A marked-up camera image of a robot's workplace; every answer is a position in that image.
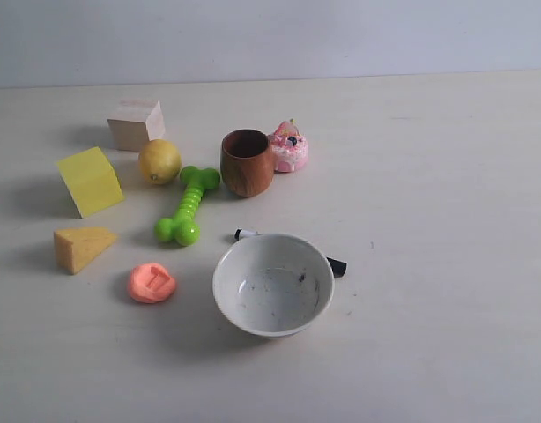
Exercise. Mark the orange play dough ball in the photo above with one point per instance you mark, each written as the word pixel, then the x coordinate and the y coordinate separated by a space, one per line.
pixel 150 283

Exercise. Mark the brown wooden cup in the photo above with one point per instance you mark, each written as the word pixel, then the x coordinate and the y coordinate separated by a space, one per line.
pixel 246 162

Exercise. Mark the pink toy cake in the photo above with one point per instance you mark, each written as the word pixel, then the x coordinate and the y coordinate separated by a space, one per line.
pixel 289 147

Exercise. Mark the white ceramic bowl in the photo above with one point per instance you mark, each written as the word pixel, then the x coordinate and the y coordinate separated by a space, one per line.
pixel 273 285

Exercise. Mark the white marker with black cap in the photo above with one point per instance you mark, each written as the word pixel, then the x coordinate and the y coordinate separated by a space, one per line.
pixel 338 267

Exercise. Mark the green plastic bone toy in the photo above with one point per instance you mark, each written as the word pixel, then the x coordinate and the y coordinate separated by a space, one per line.
pixel 181 227

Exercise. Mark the yellow lemon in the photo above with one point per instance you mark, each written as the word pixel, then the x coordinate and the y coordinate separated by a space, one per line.
pixel 159 162

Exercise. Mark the light wooden cube block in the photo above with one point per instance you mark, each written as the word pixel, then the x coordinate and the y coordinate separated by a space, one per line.
pixel 136 122

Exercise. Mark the yellow sponge block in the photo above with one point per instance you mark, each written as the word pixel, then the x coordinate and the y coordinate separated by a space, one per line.
pixel 91 181

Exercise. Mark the orange cheese wedge sponge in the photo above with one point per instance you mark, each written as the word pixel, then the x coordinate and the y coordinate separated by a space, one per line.
pixel 76 247

